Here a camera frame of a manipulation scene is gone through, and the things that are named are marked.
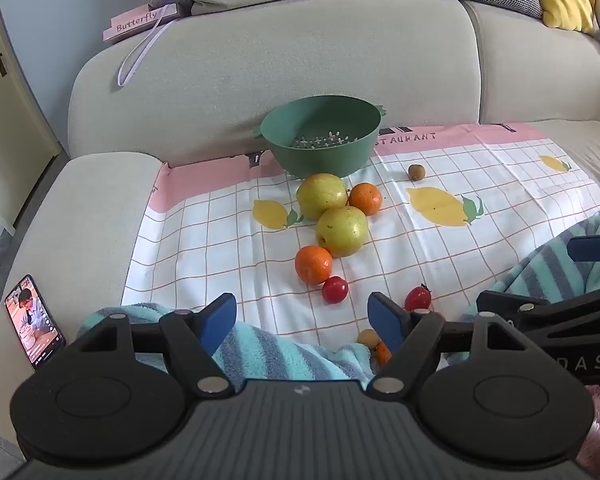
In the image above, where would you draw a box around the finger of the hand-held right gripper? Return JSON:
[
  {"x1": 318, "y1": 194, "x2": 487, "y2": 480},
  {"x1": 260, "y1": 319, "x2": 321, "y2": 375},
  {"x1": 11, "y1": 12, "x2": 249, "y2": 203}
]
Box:
[
  {"x1": 476, "y1": 287, "x2": 600, "y2": 337},
  {"x1": 567, "y1": 233, "x2": 600, "y2": 263}
]

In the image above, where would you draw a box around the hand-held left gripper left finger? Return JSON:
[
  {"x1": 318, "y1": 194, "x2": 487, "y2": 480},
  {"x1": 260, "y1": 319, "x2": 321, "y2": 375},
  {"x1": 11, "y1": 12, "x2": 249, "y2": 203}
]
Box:
[{"x1": 75, "y1": 292, "x2": 237, "y2": 396}]

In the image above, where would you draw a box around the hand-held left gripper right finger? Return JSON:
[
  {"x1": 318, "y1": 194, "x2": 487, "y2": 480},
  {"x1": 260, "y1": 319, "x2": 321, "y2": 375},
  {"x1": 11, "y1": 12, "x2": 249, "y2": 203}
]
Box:
[{"x1": 367, "y1": 291, "x2": 526, "y2": 396}]

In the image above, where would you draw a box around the red strawberry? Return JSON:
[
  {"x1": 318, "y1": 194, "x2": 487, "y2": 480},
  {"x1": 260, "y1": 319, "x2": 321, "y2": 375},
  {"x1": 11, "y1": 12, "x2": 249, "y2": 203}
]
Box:
[{"x1": 404, "y1": 284, "x2": 433, "y2": 312}]

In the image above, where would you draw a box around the red cherry tomato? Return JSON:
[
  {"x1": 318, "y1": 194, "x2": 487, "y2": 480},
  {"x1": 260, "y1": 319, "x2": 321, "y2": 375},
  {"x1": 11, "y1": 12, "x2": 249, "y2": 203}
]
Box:
[{"x1": 322, "y1": 276, "x2": 349, "y2": 305}]

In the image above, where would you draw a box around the yellow-green apple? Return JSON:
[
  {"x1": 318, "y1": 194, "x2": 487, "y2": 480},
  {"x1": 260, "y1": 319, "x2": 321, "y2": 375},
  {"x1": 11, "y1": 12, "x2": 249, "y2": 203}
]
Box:
[
  {"x1": 296, "y1": 173, "x2": 350, "y2": 221},
  {"x1": 315, "y1": 206, "x2": 369, "y2": 258}
]

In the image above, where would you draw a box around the green colander bowl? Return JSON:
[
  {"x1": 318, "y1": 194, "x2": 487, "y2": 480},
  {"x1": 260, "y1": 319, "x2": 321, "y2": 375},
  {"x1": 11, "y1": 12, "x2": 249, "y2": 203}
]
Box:
[{"x1": 252, "y1": 96, "x2": 387, "y2": 180}]

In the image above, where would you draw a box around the lemon print checked tablecloth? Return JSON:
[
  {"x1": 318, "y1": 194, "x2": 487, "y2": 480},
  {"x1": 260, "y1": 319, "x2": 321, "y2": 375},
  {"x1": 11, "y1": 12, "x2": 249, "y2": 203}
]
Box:
[{"x1": 121, "y1": 122, "x2": 600, "y2": 367}]

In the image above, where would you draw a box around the person's striped teal clothing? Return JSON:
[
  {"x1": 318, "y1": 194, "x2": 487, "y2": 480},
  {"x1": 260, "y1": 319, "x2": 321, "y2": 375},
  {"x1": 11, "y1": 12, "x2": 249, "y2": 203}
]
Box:
[{"x1": 77, "y1": 209, "x2": 600, "y2": 396}]

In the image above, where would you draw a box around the smartphone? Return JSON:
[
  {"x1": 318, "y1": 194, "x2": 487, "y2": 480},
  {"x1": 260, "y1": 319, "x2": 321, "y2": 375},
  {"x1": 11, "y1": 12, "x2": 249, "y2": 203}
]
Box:
[{"x1": 5, "y1": 274, "x2": 66, "y2": 372}]

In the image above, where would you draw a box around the beige sofa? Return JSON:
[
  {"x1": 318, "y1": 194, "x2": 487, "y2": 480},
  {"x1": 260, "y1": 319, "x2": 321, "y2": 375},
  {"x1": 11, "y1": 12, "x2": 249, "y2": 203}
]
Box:
[{"x1": 0, "y1": 0, "x2": 600, "y2": 480}]

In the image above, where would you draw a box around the cream door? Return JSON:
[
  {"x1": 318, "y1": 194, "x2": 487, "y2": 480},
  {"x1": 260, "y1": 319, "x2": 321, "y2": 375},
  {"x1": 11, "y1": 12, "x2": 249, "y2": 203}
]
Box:
[{"x1": 0, "y1": 0, "x2": 62, "y2": 261}]

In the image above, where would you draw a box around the pink box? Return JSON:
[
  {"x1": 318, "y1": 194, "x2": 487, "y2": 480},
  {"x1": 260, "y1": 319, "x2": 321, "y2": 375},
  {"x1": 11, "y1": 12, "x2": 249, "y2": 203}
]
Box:
[{"x1": 102, "y1": 2, "x2": 178, "y2": 43}]

